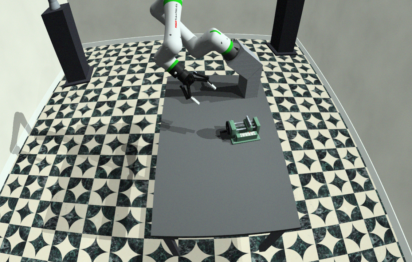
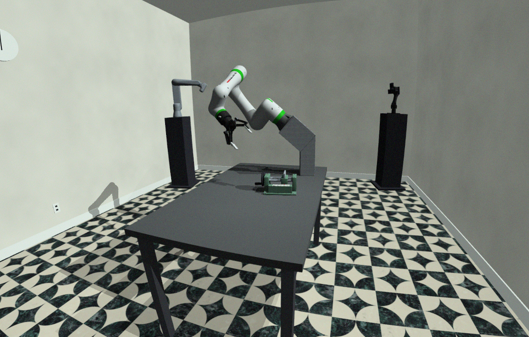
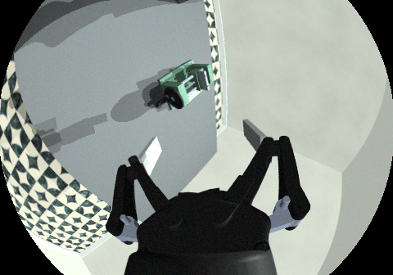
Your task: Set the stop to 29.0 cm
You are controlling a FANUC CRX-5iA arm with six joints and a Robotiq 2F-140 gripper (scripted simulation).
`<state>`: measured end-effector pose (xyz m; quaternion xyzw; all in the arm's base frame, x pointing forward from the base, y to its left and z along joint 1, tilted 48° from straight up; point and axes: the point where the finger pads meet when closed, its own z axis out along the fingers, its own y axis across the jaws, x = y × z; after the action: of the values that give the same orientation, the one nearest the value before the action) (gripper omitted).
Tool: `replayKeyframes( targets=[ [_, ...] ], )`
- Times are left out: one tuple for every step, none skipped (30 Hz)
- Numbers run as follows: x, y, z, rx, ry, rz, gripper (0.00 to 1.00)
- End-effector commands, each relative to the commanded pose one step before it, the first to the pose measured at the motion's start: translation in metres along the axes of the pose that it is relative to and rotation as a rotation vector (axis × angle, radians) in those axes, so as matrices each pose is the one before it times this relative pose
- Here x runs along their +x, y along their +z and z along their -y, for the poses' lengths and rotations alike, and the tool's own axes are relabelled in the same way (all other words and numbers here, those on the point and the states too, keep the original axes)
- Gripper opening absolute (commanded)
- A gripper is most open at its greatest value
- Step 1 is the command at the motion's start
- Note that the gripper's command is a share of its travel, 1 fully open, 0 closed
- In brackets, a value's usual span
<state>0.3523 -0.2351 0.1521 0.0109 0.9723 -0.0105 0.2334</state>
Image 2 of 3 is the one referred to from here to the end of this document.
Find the green bench vise with handwheel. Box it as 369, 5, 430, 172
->
255, 171, 297, 196

